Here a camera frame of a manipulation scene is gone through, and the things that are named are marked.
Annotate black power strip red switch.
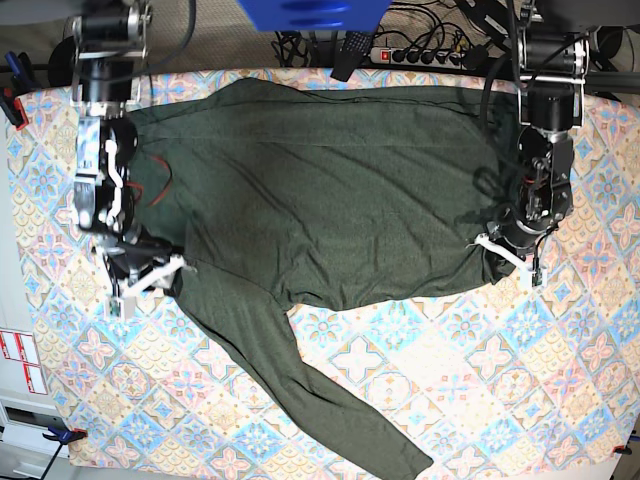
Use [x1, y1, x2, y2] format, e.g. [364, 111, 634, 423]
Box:
[369, 47, 464, 69]

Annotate blue clamp top left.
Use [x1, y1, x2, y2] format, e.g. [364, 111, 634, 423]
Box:
[1, 51, 31, 131]

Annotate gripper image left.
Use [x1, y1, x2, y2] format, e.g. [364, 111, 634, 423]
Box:
[92, 227, 195, 298]

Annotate blue plastic box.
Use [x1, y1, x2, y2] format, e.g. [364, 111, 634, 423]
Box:
[238, 0, 392, 32]

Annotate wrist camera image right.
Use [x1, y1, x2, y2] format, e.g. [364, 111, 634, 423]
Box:
[519, 266, 548, 290]

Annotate black remote-like device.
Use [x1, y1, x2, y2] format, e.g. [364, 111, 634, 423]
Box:
[331, 31, 374, 82]

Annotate blue clamp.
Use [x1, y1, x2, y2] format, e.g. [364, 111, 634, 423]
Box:
[41, 427, 89, 480]
[1, 51, 31, 131]

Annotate red white label stickers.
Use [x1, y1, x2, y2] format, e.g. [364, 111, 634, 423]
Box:
[1, 329, 48, 395]

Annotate blue clamp bottom left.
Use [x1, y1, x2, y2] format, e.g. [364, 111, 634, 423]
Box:
[41, 427, 89, 480]

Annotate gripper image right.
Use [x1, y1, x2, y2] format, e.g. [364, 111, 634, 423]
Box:
[469, 204, 555, 275]

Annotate clamp bottom right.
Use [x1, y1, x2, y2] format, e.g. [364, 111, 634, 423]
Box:
[612, 445, 633, 456]

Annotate colourful patterned tablecloth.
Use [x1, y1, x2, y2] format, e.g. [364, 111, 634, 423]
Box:
[2, 69, 639, 479]

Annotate dark green long-sleeve T-shirt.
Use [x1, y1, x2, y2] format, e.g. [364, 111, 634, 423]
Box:
[130, 79, 518, 479]

